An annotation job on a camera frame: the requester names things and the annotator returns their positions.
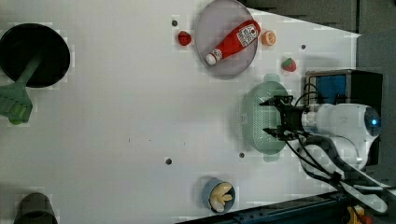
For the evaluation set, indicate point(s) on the small red fruit toy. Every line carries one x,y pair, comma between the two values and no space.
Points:
184,38

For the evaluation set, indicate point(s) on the blue bowl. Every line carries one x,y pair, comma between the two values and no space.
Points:
207,189

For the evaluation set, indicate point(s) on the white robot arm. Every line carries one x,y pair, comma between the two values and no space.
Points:
343,177

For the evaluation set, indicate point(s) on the black round pan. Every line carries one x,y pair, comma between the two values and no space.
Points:
21,43

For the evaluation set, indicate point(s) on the red ketchup bottle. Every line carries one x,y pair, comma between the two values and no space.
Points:
238,39

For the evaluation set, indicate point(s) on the yellow banana toy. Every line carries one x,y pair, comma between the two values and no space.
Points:
220,196

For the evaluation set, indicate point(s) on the black toaster oven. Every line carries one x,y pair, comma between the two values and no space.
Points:
358,87

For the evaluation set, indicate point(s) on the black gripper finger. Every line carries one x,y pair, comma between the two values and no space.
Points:
273,132
269,102

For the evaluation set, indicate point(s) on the green spatula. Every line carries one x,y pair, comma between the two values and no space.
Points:
16,104

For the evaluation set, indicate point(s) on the red strawberry toy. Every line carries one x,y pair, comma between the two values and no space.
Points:
289,65

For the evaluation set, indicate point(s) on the mint green oval strainer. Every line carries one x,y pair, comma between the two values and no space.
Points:
256,117

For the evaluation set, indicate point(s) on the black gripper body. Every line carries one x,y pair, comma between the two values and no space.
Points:
291,118

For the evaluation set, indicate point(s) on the blue metal frame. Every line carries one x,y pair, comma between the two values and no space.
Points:
326,208

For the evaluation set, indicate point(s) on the dark grey cup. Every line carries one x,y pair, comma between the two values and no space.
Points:
35,208

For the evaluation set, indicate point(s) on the orange slice toy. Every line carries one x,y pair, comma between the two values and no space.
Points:
268,38

